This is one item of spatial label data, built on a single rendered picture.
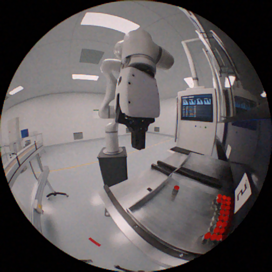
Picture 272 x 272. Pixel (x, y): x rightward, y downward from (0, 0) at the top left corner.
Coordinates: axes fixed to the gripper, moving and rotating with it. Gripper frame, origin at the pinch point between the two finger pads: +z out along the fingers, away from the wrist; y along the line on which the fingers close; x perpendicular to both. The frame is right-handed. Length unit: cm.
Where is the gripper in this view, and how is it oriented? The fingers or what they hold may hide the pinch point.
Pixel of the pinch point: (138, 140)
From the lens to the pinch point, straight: 18.4
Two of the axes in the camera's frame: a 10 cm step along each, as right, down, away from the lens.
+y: 7.8, -1.2, 6.2
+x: -6.3, -1.6, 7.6
